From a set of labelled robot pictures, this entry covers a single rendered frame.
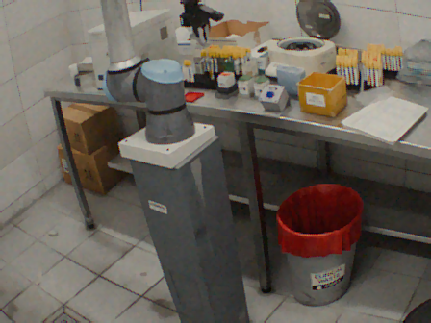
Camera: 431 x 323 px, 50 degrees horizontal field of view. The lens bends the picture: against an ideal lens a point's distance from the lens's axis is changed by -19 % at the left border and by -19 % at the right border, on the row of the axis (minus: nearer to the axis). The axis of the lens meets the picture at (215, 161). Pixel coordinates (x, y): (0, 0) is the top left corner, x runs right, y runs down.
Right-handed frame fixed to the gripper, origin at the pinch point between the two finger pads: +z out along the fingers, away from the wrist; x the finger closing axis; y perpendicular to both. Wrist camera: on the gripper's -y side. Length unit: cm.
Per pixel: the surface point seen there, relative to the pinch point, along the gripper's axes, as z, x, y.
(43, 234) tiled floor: 105, 35, 119
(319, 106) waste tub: 14, 11, -51
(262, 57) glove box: 10.8, -17.1, -13.0
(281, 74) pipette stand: 9.5, 1.2, -31.7
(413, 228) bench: 78, -19, -82
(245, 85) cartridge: 12.8, 7.1, -20.1
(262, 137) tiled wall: 69, -51, 16
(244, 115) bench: 19.3, 17.3, -25.0
